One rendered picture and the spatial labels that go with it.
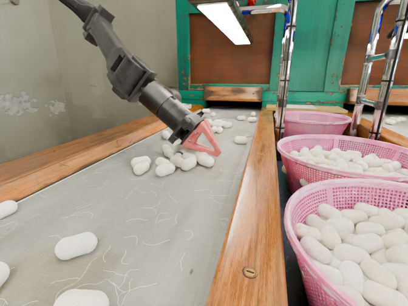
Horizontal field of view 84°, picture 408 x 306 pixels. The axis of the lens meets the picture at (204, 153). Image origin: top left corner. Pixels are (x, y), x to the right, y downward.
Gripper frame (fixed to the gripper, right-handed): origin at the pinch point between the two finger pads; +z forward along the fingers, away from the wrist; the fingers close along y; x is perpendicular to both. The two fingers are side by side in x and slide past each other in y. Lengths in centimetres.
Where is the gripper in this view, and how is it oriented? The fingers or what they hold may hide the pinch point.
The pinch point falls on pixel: (217, 152)
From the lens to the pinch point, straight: 48.8
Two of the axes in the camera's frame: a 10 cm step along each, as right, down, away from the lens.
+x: -6.0, 6.9, 4.1
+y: 2.7, -3.1, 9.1
